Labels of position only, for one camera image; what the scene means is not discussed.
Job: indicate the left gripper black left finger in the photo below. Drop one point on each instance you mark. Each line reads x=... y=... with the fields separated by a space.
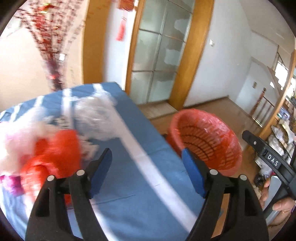
x=62 y=210

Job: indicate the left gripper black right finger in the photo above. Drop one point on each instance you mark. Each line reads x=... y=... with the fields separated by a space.
x=244 y=218

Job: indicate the red plastic bag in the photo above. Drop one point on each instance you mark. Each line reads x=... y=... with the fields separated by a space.
x=59 y=156

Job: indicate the white plastic bag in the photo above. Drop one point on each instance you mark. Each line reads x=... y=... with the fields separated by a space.
x=95 y=116

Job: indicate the red plastic trash basket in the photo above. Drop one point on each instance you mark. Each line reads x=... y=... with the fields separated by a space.
x=208 y=138

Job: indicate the person right hand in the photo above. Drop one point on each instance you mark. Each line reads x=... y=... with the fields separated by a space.
x=283 y=206

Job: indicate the cluttered goods pile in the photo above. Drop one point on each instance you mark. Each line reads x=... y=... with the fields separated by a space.
x=281 y=139

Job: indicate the pink plastic bag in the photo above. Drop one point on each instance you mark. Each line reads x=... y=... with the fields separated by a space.
x=12 y=184

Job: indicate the wooden stair railing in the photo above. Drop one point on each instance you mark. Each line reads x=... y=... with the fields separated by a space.
x=261 y=110

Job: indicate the clear crumpled plastic bag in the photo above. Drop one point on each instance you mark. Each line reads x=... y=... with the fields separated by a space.
x=19 y=139

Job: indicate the blue white striped tablecloth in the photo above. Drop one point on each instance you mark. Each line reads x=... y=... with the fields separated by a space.
x=147 y=193

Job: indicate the frosted glass sliding door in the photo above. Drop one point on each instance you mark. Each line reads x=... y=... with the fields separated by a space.
x=161 y=39

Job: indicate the red hanging door ornament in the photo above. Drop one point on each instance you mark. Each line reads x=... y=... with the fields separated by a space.
x=122 y=29

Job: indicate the red blossom branches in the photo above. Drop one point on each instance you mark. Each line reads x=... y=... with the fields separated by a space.
x=50 y=24

